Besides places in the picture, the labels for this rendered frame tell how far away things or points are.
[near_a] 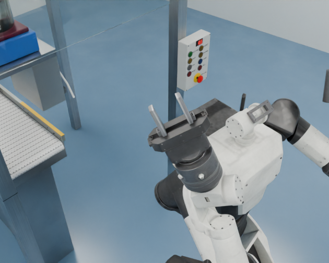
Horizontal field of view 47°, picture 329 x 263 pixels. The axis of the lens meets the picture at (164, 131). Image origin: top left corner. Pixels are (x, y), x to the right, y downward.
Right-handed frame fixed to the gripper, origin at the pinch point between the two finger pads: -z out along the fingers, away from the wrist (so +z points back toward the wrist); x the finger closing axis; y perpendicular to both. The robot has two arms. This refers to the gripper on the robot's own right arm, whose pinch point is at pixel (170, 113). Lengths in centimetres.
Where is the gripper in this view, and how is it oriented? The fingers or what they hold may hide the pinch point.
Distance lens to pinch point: 71.4
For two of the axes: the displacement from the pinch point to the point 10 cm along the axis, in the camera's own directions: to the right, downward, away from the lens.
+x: 9.0, -4.2, -0.9
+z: 4.0, 7.2, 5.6
